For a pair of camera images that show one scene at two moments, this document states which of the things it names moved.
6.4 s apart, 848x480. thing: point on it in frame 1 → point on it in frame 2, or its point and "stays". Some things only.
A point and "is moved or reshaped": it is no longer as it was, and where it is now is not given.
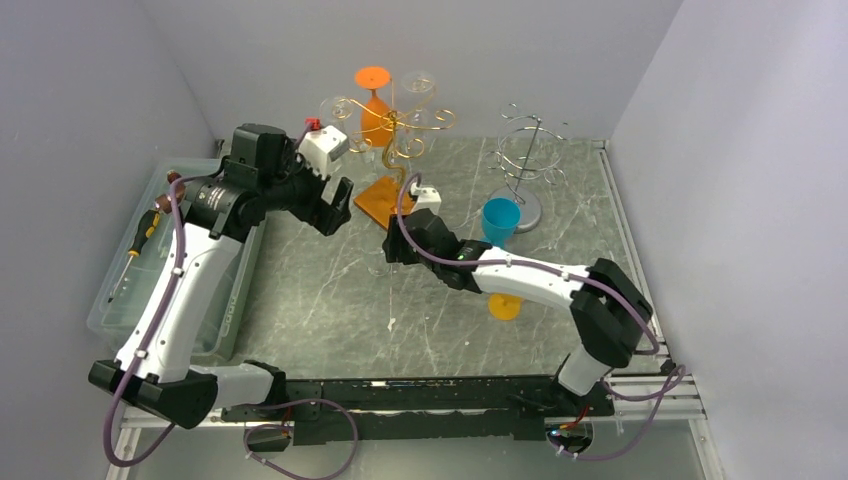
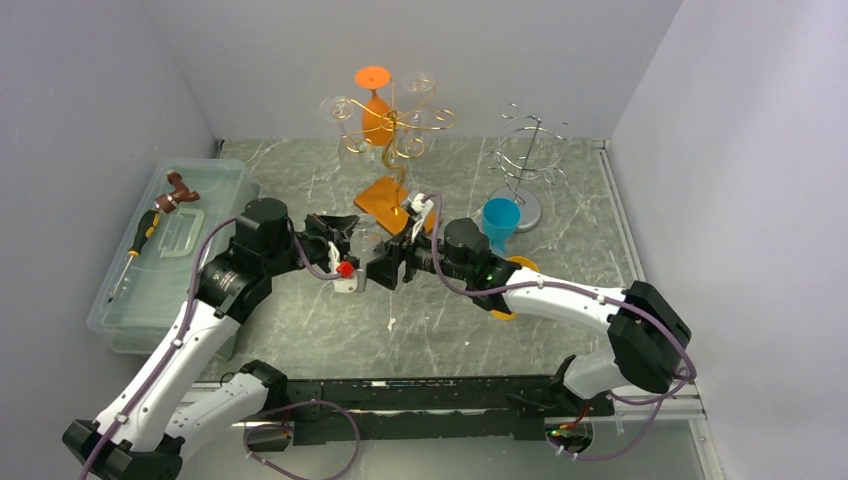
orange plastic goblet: [376, 116] stays
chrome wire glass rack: [527, 151] stays
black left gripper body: [297, 188] → [314, 241]
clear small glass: [377, 266] is moved or reshaped
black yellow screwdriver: [152, 219] stays
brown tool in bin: [163, 201] stays
